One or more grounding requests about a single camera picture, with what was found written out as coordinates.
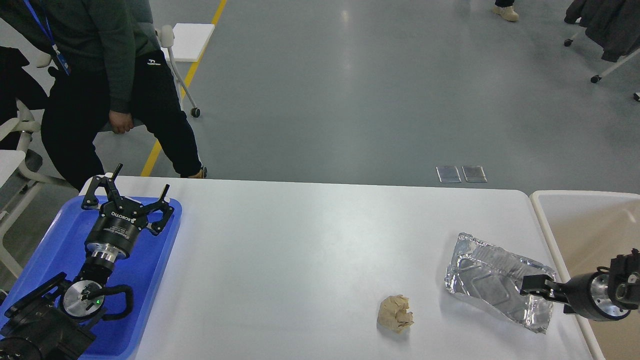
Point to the walking person in black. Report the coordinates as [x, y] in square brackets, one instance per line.
[505, 9]

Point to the left floor outlet plate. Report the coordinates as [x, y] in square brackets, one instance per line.
[448, 174]

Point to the dark coat on rack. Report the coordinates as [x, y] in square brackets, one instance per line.
[612, 24]

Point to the person's hand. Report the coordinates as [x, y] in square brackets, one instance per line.
[121, 122]

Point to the white board on floor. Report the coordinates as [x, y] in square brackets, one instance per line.
[186, 40]

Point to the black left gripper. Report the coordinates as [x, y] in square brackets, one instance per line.
[116, 226]

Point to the floor outlet plate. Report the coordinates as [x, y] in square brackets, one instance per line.
[448, 174]
[474, 174]

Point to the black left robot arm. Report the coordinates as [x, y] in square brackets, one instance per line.
[55, 320]

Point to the blue lanyard badge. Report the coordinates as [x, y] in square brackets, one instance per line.
[44, 25]

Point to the aluminium foil tray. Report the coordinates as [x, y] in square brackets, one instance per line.
[490, 278]

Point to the crumpled brown paper ball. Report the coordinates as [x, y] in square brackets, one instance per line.
[394, 315]

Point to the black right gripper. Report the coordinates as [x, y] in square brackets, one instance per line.
[592, 296]

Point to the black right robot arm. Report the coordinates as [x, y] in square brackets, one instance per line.
[628, 268]

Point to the beige plastic bin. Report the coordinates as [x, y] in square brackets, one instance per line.
[584, 230]

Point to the white chair at left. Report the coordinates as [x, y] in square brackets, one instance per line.
[20, 177]

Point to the right floor outlet plate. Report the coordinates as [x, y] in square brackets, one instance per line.
[474, 174]

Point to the person in green sweater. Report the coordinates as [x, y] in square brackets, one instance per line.
[114, 67]

